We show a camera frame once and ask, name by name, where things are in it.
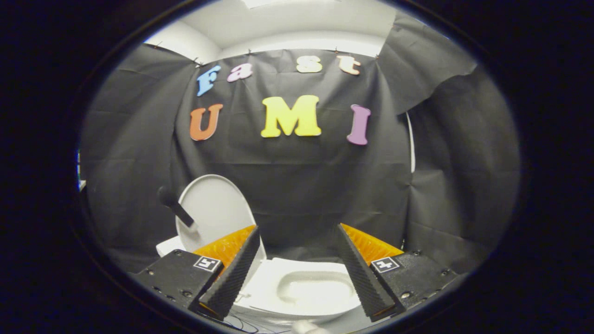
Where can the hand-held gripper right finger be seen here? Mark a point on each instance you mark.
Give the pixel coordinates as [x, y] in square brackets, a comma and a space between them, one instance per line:
[362, 276]

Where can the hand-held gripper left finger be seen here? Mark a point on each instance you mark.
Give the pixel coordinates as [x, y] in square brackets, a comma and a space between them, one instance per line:
[232, 276]

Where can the white toilet lid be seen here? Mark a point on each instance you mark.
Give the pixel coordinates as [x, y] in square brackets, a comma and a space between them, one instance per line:
[216, 208]

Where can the white toilet bowl with seat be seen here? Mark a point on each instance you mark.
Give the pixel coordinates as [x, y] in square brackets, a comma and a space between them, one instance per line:
[315, 290]

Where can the white toilet tank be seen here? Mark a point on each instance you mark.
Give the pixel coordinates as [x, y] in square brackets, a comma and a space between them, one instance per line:
[169, 246]

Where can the black backdrop cloth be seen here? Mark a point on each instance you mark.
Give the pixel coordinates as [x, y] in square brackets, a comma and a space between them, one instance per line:
[297, 185]

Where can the ceiling light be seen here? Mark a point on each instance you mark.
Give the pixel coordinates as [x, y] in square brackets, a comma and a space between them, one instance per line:
[283, 3]

